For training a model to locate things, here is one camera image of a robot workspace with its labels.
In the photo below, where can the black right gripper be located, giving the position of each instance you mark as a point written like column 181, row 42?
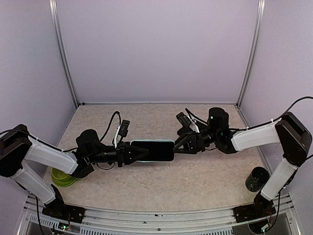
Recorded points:
column 192, row 144

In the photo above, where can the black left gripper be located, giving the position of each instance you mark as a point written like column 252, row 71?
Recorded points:
column 124, row 154

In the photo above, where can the black phone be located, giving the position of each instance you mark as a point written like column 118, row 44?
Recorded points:
column 154, row 150

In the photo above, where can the black phone case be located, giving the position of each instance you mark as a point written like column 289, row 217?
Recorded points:
column 182, row 131

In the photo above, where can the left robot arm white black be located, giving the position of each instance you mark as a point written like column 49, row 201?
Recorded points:
column 17, row 146

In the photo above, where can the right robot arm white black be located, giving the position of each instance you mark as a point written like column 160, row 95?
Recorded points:
column 286, row 130

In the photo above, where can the dark green cup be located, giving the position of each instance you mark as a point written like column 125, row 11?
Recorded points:
column 257, row 179

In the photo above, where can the green bowl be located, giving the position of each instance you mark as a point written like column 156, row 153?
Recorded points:
column 60, row 176

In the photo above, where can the green saucer plate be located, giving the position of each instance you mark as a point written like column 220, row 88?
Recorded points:
column 64, row 182

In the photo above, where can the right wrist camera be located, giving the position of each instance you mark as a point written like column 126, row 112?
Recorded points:
column 187, row 122

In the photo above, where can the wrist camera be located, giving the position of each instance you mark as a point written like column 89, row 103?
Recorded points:
column 122, row 131
column 187, row 122

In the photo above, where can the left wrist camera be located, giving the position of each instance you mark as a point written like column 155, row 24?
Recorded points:
column 122, row 131

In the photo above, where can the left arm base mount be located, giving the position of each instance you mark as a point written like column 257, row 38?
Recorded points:
column 58, row 209

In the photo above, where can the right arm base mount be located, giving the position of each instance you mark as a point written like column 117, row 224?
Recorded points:
column 259, row 208

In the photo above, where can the aluminium front rail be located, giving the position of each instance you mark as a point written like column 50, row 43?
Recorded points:
column 98, row 221

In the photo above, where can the right aluminium frame post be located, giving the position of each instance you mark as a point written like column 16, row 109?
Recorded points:
column 252, row 53

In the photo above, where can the aluminium frame post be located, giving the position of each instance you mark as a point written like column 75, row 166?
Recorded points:
column 62, row 52
column 252, row 53

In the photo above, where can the left aluminium frame post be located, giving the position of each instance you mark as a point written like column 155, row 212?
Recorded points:
column 62, row 52

